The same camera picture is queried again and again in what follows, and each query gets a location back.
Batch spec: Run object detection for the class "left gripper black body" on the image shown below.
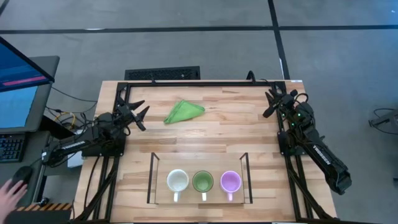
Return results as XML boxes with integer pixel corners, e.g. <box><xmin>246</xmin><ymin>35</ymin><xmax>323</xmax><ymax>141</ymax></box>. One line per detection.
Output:
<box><xmin>116</xmin><ymin>103</ymin><xmax>146</xmax><ymax>132</ymax></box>

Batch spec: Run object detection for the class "yellow coiled cable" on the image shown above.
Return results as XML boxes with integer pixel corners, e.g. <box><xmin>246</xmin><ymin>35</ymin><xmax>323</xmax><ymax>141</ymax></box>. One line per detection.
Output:
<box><xmin>53</xmin><ymin>111</ymin><xmax>77</xmax><ymax>131</ymax></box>

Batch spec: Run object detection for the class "pink mug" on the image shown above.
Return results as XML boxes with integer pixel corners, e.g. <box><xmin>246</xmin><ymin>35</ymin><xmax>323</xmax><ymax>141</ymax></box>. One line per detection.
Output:
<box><xmin>220</xmin><ymin>170</ymin><xmax>243</xmax><ymax>202</ymax></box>

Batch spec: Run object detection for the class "yellow black hazard strip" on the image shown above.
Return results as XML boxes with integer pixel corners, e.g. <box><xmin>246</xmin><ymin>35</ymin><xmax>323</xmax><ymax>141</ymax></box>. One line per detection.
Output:
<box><xmin>15</xmin><ymin>202</ymin><xmax>73</xmax><ymax>212</ymax></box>

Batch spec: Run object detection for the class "tilted monitor blue screen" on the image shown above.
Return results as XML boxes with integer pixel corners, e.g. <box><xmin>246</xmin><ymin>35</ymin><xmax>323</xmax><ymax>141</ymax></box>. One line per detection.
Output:
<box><xmin>0</xmin><ymin>35</ymin><xmax>56</xmax><ymax>93</ymax></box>

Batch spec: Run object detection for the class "green white striped mug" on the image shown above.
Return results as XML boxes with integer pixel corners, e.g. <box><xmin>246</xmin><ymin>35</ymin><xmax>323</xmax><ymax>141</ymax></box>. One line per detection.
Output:
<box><xmin>192</xmin><ymin>170</ymin><xmax>215</xmax><ymax>202</ymax></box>

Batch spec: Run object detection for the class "black computer mouse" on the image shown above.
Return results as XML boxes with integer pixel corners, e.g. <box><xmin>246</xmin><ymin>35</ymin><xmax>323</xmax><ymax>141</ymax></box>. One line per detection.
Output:
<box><xmin>11</xmin><ymin>166</ymin><xmax>34</xmax><ymax>188</ymax></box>

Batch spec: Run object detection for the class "small white box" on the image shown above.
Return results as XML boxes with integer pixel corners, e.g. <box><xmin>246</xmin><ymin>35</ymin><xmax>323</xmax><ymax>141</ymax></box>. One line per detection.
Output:
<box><xmin>66</xmin><ymin>151</ymin><xmax>84</xmax><ymax>169</ymax></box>

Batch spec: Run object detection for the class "grey framed monitor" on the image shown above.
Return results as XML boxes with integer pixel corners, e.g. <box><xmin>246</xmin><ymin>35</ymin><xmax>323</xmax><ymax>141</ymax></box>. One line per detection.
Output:
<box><xmin>0</xmin><ymin>55</ymin><xmax>60</xmax><ymax>134</ymax></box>

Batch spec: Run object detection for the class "black keyboard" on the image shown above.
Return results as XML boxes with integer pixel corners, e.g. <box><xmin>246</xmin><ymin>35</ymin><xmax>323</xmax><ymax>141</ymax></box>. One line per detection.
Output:
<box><xmin>0</xmin><ymin>133</ymin><xmax>26</xmax><ymax>163</ymax></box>

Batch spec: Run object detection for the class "person's hand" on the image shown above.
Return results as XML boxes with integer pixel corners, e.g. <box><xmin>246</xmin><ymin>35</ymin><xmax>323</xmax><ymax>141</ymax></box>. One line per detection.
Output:
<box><xmin>0</xmin><ymin>179</ymin><xmax>29</xmax><ymax>223</ymax></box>

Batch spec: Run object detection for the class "pale green mug white handle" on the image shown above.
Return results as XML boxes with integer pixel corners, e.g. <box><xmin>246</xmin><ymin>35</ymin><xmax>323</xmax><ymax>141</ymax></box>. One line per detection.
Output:
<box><xmin>166</xmin><ymin>169</ymin><xmax>190</xmax><ymax>203</ymax></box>

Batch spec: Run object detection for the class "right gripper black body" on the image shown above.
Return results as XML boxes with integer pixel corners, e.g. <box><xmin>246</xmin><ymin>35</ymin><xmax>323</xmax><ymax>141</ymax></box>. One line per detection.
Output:
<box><xmin>275</xmin><ymin>92</ymin><xmax>296</xmax><ymax>111</ymax></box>

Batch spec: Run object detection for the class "black metal table frame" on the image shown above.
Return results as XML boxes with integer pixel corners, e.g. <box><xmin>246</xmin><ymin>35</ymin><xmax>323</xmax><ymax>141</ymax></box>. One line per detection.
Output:
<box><xmin>70</xmin><ymin>70</ymin><xmax>336</xmax><ymax>223</ymax></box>

